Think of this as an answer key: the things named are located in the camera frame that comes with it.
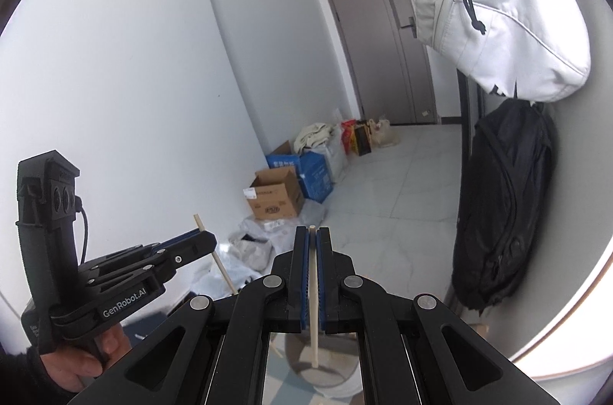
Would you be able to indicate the large blue box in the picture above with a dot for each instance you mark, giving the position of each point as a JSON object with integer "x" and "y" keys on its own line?
{"x": 316, "y": 175}

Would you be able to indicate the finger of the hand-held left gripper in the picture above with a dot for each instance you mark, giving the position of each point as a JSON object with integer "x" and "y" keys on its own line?
{"x": 143, "y": 251}
{"x": 191, "y": 249}

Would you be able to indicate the clear plastic bag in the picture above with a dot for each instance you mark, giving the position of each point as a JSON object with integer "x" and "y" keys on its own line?
{"x": 335, "y": 158}

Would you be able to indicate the white divided utensil holder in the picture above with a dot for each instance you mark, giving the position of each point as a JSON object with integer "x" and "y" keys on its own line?
{"x": 335, "y": 381}

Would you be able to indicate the beige plastic bag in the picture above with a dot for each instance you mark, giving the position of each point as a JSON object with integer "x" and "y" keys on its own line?
{"x": 383, "y": 132}

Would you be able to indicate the beige cloth bundle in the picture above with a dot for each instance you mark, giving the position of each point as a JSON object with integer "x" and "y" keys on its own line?
{"x": 311, "y": 137}

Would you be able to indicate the grey door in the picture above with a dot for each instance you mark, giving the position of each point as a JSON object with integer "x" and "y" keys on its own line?
{"x": 378, "y": 50}

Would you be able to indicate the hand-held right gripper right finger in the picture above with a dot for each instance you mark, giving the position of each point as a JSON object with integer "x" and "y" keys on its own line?
{"x": 320, "y": 290}

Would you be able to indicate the black backpack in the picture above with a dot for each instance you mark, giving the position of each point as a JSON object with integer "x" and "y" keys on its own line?
{"x": 503, "y": 204}

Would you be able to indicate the dark box with white figure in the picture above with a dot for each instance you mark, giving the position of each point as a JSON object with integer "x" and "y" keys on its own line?
{"x": 143, "y": 328}

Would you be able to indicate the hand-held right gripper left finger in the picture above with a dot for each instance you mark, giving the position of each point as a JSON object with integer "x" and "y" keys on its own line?
{"x": 306, "y": 290}

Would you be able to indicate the person's left hand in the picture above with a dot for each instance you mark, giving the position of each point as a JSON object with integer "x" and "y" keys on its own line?
{"x": 67, "y": 369}

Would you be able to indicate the small blue box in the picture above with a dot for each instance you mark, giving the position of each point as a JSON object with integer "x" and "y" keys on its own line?
{"x": 282, "y": 161}

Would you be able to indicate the person's left forearm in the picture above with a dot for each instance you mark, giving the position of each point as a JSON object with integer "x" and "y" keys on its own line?
{"x": 24, "y": 381}

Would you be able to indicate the black and orange box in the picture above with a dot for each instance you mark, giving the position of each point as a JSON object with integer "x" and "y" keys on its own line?
{"x": 361, "y": 140}

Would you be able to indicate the white bag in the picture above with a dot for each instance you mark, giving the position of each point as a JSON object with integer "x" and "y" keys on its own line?
{"x": 507, "y": 2}

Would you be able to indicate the crumpled white plastic bags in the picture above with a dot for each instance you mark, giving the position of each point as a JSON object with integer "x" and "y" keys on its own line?
{"x": 261, "y": 242}

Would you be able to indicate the brown cardboard box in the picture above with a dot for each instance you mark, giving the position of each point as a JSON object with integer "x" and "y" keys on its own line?
{"x": 277, "y": 199}

